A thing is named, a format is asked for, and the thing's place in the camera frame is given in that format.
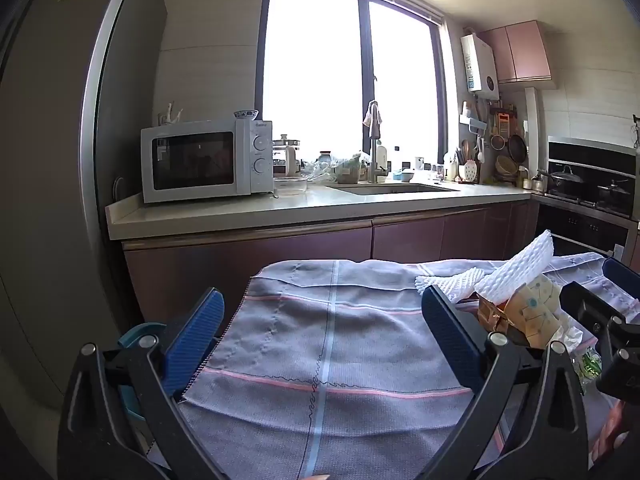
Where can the white textured paper towel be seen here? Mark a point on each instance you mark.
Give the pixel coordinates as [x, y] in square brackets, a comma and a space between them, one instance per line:
[520, 265]

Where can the clear plastic bags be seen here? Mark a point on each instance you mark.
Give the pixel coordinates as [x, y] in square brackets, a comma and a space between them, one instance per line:
[330, 170]

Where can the maroon kitchen counter cabinet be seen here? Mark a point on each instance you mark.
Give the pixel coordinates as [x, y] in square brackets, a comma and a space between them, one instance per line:
[250, 255]

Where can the white microwave oven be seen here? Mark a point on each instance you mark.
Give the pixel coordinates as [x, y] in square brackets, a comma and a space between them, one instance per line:
[200, 160]

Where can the gas stove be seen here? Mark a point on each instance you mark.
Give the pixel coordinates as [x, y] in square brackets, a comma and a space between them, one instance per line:
[570, 201]

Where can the small white bowl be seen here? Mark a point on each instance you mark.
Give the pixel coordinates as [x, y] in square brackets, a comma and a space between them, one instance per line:
[407, 176]

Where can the green snack wrapper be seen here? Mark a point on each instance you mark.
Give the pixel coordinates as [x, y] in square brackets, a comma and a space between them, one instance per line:
[587, 365]

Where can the white water heater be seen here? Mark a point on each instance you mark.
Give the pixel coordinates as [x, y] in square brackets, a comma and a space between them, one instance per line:
[480, 67]

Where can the grey plaid tablecloth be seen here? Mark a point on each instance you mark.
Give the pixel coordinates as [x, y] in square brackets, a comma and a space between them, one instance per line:
[350, 360]

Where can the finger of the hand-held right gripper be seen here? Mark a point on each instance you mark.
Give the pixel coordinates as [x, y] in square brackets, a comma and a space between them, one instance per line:
[590, 302]
[622, 275]

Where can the white vertical pipe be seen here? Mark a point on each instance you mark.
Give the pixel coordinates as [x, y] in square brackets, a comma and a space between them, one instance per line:
[533, 130]

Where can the white tissue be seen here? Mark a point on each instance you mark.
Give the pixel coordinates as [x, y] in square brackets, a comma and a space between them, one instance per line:
[567, 340]

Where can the round grey plate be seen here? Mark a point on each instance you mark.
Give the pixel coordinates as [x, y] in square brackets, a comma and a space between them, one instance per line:
[119, 187]

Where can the black built-in oven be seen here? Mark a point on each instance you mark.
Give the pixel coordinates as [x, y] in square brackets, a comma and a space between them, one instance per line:
[580, 232]

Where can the white hook holder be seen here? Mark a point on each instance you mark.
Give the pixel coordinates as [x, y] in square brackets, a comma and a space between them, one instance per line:
[171, 112]

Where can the hanging dish cloth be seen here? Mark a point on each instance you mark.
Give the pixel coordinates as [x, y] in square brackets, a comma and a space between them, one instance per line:
[372, 120]

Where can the black lidded pot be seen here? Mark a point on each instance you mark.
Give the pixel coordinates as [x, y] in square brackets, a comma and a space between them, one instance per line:
[614, 194]
[565, 182]

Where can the blue patterned white bowl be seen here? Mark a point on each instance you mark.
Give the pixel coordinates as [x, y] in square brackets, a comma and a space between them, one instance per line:
[246, 114]

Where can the steel kitchen sink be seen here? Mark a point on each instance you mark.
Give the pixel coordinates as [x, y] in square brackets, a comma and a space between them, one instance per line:
[390, 189]

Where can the black range hood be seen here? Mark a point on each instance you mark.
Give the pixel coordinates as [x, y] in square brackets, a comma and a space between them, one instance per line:
[590, 152]

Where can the white wall shelf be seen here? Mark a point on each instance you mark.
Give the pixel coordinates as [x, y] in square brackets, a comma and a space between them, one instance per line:
[472, 122]

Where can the clear glass container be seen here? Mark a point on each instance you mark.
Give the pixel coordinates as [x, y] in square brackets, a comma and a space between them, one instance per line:
[290, 186]

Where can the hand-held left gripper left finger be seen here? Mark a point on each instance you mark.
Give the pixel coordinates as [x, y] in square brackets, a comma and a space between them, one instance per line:
[195, 340]

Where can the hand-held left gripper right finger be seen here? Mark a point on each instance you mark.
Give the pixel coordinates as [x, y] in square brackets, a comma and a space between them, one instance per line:
[450, 340]

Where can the pink wall cabinet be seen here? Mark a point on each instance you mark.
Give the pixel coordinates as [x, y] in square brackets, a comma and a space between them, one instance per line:
[525, 52]

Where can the teal trash bin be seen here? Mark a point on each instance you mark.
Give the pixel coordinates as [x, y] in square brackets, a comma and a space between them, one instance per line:
[131, 336]

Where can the glass kettle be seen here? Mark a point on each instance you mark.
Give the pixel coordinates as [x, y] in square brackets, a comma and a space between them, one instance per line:
[286, 155]

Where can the dark framed window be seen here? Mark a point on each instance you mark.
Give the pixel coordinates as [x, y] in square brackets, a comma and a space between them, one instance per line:
[320, 70]

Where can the steel kitchen faucet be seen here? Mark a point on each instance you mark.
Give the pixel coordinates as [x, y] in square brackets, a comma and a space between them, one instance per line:
[375, 160]

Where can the white foam fruit net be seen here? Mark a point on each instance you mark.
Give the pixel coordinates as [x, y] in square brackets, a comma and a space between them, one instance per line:
[457, 282]

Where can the white bottle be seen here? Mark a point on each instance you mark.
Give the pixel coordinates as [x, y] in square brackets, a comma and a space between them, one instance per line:
[382, 156]

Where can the patterned paper cup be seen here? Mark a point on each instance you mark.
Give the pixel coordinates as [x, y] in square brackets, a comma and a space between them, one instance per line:
[535, 310]

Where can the grey refrigerator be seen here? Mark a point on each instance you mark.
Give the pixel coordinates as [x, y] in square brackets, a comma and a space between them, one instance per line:
[50, 160]

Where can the orange grater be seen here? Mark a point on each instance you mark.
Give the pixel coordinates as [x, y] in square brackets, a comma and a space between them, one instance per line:
[506, 124]

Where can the hanging black frying pan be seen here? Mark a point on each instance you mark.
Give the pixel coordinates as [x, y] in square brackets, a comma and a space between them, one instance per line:
[518, 147]

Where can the hanging metal strainer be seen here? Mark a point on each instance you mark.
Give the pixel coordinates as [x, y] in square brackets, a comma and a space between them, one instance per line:
[497, 141]

